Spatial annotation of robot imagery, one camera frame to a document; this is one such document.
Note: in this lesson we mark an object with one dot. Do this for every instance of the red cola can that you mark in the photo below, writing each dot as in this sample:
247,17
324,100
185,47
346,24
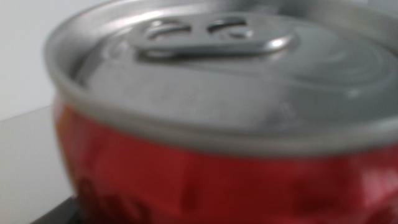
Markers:
217,180

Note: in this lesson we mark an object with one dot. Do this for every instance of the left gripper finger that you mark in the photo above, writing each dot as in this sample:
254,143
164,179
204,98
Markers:
66,214

